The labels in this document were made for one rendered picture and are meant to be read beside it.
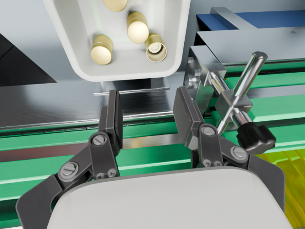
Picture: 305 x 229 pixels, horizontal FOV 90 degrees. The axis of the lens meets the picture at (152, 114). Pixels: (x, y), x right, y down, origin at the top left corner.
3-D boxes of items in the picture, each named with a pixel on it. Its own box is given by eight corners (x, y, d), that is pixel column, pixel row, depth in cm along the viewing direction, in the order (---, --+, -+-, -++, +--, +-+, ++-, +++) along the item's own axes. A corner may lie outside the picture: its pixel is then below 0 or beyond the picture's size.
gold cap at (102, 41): (115, 53, 30) (113, 65, 27) (96, 54, 30) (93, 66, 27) (111, 34, 27) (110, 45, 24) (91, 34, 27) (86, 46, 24)
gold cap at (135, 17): (125, 11, 25) (125, 20, 22) (147, 11, 25) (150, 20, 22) (127, 34, 28) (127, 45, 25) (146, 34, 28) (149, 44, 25)
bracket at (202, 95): (179, 89, 33) (187, 113, 28) (186, 46, 26) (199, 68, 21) (194, 88, 33) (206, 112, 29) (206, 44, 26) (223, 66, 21)
